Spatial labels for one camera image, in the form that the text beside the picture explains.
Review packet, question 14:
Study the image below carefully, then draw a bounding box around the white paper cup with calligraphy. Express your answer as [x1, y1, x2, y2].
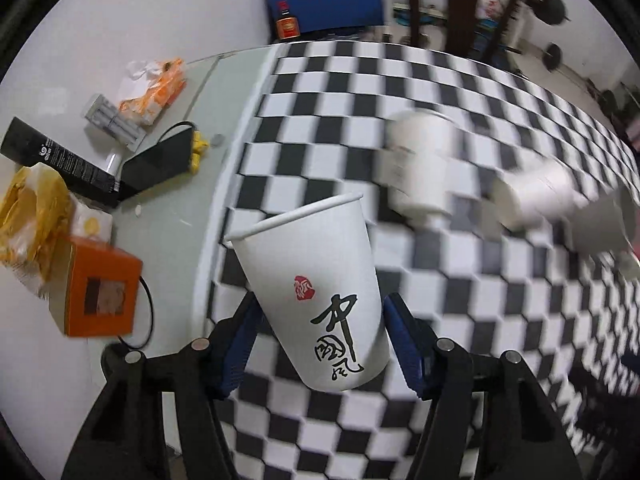
[226, 194, 390, 392]

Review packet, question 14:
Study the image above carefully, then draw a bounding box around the grey battery pack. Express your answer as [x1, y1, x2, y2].
[82, 93, 145, 152]

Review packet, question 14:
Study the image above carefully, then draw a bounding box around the dark wooden chair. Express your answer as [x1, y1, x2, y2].
[404, 0, 524, 59]

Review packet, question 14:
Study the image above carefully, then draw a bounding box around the brown sauce bottle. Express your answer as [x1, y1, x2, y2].
[276, 0, 300, 41]

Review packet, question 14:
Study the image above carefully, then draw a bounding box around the orange white tissue pack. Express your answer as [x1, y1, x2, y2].
[117, 58, 186, 127]

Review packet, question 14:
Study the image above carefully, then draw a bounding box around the black white checkered tablecloth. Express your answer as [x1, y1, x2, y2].
[218, 41, 639, 479]

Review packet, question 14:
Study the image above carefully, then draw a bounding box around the orange box with window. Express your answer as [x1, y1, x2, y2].
[48, 236, 142, 338]

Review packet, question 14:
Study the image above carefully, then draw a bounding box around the long black box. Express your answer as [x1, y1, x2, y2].
[1, 117, 120, 208]

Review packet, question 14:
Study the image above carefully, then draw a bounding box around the yellow plastic snack bag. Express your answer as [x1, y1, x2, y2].
[1, 162, 74, 298]

